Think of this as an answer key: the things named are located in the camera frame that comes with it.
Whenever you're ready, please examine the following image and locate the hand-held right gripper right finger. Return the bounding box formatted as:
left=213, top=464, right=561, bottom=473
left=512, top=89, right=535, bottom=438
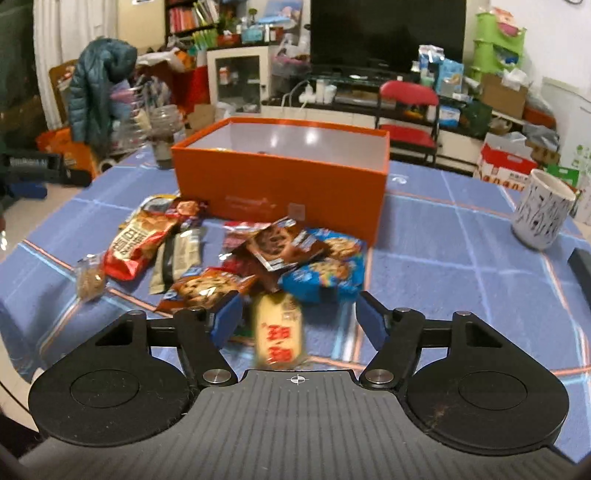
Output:
left=355, top=292, right=506, bottom=389

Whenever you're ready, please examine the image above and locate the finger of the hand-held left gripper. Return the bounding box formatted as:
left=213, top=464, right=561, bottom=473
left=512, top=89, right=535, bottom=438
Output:
left=8, top=182, right=48, bottom=200

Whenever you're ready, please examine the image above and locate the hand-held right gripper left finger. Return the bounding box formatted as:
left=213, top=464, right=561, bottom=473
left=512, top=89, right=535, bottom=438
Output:
left=95, top=291, right=244, bottom=388

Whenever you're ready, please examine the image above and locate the chocolate chip cookie packet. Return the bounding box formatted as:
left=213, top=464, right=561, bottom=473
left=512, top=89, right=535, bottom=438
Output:
left=156, top=267, right=258, bottom=315

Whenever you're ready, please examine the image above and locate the pale yellow snack packet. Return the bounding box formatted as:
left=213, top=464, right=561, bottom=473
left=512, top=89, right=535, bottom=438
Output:
left=253, top=292, right=308, bottom=371

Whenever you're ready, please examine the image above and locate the blue cookie packet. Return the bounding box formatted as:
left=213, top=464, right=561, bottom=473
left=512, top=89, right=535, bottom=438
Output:
left=281, top=228, right=366, bottom=304

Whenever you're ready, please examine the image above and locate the orange fries snack packet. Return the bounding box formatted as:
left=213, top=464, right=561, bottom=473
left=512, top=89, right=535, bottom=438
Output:
left=137, top=196, right=178, bottom=217

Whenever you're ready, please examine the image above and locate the orange cardboard box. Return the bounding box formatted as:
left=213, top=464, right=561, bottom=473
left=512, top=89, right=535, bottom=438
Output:
left=171, top=116, right=391, bottom=247

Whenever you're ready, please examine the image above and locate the orange bag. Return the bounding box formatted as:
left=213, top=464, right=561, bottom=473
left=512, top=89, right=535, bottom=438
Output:
left=37, top=128, right=100, bottom=182

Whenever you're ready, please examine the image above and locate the beige and black snack packet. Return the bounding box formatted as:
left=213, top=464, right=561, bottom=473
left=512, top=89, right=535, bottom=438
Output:
left=148, top=227, right=205, bottom=295

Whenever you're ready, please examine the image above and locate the clear red candy packet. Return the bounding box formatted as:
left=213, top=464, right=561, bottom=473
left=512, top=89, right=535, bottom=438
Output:
left=221, top=220, right=262, bottom=259

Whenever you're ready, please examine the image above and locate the brown cookie packet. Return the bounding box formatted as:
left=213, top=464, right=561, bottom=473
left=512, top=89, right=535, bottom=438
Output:
left=244, top=218, right=329, bottom=274

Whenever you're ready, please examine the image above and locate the blue checked tablecloth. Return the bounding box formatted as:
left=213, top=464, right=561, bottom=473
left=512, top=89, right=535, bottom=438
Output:
left=0, top=138, right=591, bottom=462

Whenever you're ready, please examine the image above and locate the teal puffer jacket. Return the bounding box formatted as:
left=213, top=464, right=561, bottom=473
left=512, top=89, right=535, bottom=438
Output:
left=68, top=38, right=138, bottom=155

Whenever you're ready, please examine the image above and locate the small clear nut packet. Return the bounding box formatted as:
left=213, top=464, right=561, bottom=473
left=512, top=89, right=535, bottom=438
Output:
left=75, top=253, right=110, bottom=302

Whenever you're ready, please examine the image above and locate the red pizza snack packet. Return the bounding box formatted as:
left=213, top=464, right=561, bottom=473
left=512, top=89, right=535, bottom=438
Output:
left=165, top=198, right=209, bottom=220

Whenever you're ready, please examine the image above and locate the large red snack packet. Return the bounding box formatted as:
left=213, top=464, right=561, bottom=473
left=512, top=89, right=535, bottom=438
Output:
left=104, top=209, right=182, bottom=282

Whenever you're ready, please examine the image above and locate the white curtain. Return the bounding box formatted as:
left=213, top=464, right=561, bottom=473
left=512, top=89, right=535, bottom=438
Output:
left=32, top=0, right=117, bottom=131

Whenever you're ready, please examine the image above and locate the glass coffee jar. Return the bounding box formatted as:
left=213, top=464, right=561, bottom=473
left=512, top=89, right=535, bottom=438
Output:
left=148, top=104, right=188, bottom=170

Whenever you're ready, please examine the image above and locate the white patterned mug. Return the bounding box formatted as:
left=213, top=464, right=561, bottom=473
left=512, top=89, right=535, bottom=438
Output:
left=511, top=168, right=578, bottom=251

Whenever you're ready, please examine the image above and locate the red and white carton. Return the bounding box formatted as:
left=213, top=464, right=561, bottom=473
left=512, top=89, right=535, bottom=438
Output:
left=475, top=142, right=539, bottom=186

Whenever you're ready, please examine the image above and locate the black flat object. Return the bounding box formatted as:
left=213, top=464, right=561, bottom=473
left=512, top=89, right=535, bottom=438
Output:
left=567, top=248, right=591, bottom=288

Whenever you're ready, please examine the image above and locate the bookshelf with books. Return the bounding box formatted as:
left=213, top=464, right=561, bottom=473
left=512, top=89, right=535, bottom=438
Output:
left=164, top=0, right=221, bottom=47

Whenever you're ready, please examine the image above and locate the white glass-door cabinet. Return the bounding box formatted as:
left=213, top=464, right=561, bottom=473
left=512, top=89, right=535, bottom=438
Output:
left=206, top=45, right=270, bottom=114

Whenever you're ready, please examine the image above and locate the red folding chair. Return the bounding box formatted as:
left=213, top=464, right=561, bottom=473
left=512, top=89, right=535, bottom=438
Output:
left=375, top=80, right=440, bottom=168

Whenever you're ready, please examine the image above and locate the glass television stand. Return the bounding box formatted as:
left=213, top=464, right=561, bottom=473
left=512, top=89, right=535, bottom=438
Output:
left=262, top=68, right=462, bottom=118

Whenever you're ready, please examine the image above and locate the brown cardboard box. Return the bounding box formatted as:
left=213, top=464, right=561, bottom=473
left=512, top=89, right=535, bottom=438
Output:
left=480, top=74, right=530, bottom=119

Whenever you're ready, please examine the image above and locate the black television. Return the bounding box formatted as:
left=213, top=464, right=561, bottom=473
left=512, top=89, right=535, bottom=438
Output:
left=310, top=0, right=467, bottom=73

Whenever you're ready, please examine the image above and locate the green plastic shelf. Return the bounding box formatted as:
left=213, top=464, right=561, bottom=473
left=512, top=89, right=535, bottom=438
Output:
left=470, top=11, right=528, bottom=86

